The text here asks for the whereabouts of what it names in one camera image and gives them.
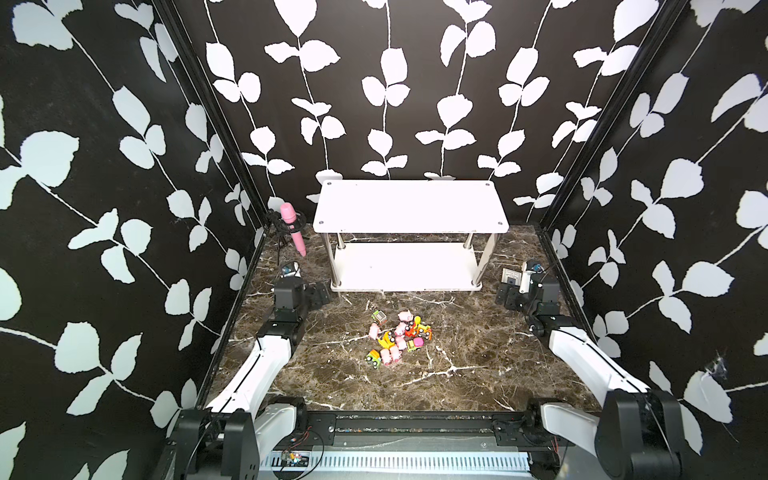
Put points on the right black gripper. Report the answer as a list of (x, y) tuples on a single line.
[(513, 290)]

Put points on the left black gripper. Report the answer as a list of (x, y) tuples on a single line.
[(316, 301)]

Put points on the pink rubber pig toy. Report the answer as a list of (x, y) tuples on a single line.
[(374, 331), (390, 355), (405, 316)]

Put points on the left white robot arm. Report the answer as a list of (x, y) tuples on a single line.
[(227, 438)]

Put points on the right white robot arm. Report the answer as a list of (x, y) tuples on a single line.
[(639, 433)]

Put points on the white square tag card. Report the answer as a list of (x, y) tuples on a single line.
[(511, 277)]

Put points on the pink microphone on stand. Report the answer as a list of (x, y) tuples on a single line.
[(288, 221)]

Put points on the yellow orange dump truck toy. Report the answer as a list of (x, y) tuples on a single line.
[(386, 341)]

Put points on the green cement mixer truck toy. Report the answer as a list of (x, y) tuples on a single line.
[(374, 359)]

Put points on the white two-tier shelf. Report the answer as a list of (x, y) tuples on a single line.
[(409, 235)]

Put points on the red toy car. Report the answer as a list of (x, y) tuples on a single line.
[(416, 328)]

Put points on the green pink toy car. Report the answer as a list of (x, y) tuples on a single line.
[(415, 343)]

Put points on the small green circuit board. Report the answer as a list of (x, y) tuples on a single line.
[(294, 460)]

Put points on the white perforated vent strip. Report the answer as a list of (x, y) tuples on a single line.
[(469, 463)]

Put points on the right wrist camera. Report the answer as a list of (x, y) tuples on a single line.
[(532, 271)]

